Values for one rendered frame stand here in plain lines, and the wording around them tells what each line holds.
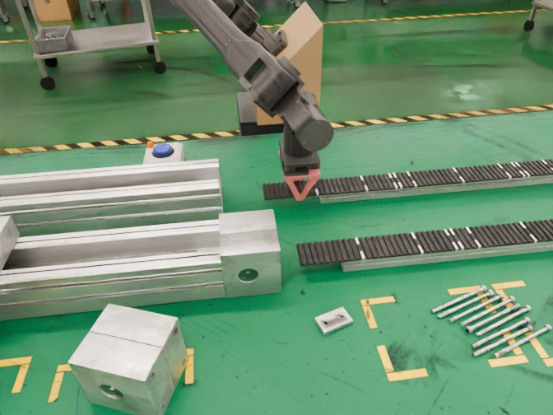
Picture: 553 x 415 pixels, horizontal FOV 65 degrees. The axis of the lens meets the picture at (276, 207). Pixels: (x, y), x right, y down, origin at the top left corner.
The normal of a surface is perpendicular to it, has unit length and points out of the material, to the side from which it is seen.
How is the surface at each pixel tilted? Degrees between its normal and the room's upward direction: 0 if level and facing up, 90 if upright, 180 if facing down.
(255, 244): 0
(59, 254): 90
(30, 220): 90
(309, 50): 90
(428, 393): 0
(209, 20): 62
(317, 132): 90
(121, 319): 0
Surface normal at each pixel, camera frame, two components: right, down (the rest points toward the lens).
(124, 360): -0.02, -0.78
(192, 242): 0.11, 0.62
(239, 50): -0.24, 0.17
